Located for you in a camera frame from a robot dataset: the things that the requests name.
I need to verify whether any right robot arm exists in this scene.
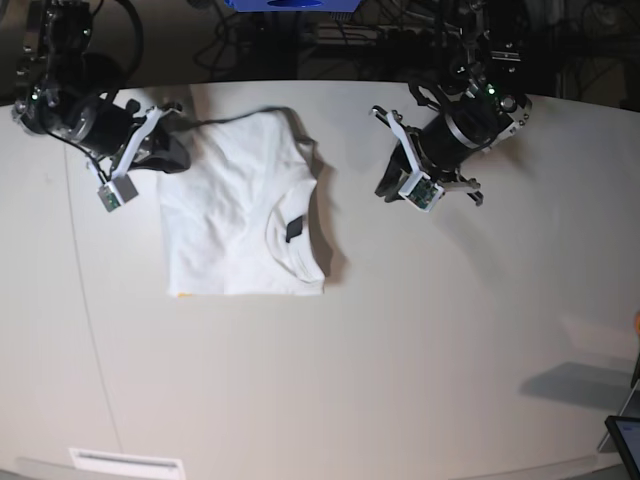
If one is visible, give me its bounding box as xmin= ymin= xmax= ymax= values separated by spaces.
xmin=12 ymin=1 xmax=191 ymax=183

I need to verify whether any white paper label sheet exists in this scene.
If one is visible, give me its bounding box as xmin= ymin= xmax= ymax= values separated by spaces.
xmin=69 ymin=448 xmax=186 ymax=480

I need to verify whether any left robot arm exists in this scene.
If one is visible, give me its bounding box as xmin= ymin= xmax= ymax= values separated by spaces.
xmin=371 ymin=1 xmax=532 ymax=212

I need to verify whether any white printed T-shirt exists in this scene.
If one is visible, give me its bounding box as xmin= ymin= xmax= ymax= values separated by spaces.
xmin=157 ymin=109 xmax=325 ymax=297

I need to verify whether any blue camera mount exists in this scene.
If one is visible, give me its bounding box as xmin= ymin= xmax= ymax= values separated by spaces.
xmin=225 ymin=0 xmax=360 ymax=13

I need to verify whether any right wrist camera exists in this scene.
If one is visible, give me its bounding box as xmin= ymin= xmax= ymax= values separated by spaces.
xmin=97 ymin=175 xmax=138 ymax=212

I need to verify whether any dark tablet screen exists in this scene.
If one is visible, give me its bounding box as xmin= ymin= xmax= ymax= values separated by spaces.
xmin=605 ymin=416 xmax=640 ymax=480

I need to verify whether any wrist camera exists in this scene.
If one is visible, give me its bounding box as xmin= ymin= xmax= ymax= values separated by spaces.
xmin=97 ymin=175 xmax=138 ymax=212
xmin=398 ymin=171 xmax=444 ymax=213

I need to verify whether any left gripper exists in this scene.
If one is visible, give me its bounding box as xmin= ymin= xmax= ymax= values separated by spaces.
xmin=371 ymin=102 xmax=532 ymax=205

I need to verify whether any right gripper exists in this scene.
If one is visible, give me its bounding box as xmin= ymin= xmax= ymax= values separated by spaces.
xmin=44 ymin=95 xmax=191 ymax=183

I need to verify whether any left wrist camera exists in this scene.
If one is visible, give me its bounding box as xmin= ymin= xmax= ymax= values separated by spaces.
xmin=398 ymin=171 xmax=444 ymax=213

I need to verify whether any black power strip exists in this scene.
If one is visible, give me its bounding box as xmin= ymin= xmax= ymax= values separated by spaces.
xmin=301 ymin=24 xmax=451 ymax=49

